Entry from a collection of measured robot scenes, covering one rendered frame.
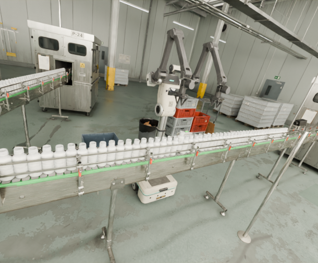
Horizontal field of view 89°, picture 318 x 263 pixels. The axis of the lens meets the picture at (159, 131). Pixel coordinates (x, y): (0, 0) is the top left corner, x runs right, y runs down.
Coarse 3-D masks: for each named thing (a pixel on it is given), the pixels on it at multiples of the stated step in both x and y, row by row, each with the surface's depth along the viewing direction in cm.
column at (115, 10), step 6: (114, 0) 676; (114, 6) 695; (114, 12) 703; (114, 18) 713; (114, 24) 722; (114, 30) 732; (114, 36) 742; (114, 42) 753; (114, 48) 763; (114, 54) 773; (114, 60) 778; (108, 66) 789; (114, 66) 786
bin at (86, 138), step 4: (84, 136) 152; (88, 136) 154; (92, 136) 156; (96, 136) 158; (100, 136) 160; (104, 136) 162; (108, 136) 164; (112, 136) 166; (116, 136) 159; (84, 140) 154; (88, 140) 155; (92, 140) 158; (96, 140) 160; (100, 140) 162; (104, 140) 164; (108, 140) 166; (116, 140) 160; (88, 144) 157; (96, 144) 161; (116, 144) 160
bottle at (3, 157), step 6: (0, 150) 77; (6, 150) 77; (0, 156) 75; (6, 156) 77; (0, 162) 75; (6, 162) 77; (0, 168) 77; (6, 168) 78; (12, 168) 80; (0, 174) 78; (6, 174) 79; (6, 180) 80
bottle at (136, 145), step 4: (136, 140) 115; (132, 144) 115; (136, 144) 112; (132, 148) 113; (136, 148) 112; (132, 152) 114; (136, 152) 114; (132, 156) 115; (136, 156) 115; (132, 160) 116; (136, 160) 117
